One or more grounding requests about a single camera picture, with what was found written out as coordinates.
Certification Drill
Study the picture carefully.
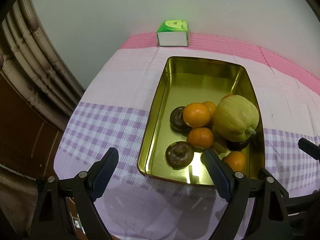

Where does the orange tangerine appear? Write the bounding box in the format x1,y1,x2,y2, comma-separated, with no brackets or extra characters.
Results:
223,151,246,172
187,127,214,149

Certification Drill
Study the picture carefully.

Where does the green pear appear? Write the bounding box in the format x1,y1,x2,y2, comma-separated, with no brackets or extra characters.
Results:
213,95,260,142

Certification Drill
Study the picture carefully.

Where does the dark brown mangosteen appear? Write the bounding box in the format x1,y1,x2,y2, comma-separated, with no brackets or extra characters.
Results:
169,106,192,132
165,141,194,169

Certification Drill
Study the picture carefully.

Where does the small orange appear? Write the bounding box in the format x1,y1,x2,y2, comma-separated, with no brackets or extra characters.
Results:
202,101,216,116

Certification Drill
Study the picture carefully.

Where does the gold rectangular metal tin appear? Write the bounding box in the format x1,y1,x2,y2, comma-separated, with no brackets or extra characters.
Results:
137,56,265,186

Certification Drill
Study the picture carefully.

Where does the beige curtain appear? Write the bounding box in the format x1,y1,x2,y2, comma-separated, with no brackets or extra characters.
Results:
1,0,84,130

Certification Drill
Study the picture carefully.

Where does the green white tissue box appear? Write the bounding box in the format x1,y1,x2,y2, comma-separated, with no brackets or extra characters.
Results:
156,20,188,47

